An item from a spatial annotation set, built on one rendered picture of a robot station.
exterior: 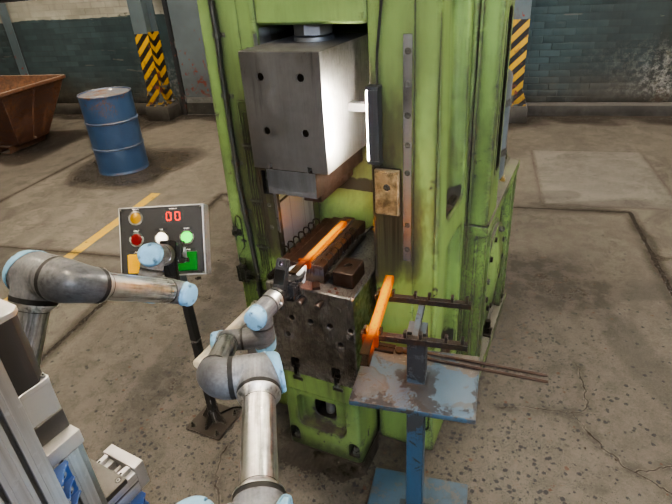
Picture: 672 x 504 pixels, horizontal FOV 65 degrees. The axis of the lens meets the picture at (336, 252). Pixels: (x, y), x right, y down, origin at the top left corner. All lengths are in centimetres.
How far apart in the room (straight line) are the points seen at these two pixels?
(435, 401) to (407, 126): 90
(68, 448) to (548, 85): 724
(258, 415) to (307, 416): 123
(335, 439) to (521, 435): 88
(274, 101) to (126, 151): 477
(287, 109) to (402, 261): 70
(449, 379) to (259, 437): 76
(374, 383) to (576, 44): 640
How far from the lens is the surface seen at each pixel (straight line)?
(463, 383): 183
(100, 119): 643
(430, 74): 176
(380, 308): 168
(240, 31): 203
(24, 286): 152
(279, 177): 192
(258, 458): 128
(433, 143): 180
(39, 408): 113
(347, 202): 240
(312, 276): 205
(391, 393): 178
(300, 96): 178
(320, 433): 254
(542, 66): 770
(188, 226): 216
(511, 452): 268
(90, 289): 145
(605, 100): 791
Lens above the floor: 200
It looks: 29 degrees down
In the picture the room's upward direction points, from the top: 4 degrees counter-clockwise
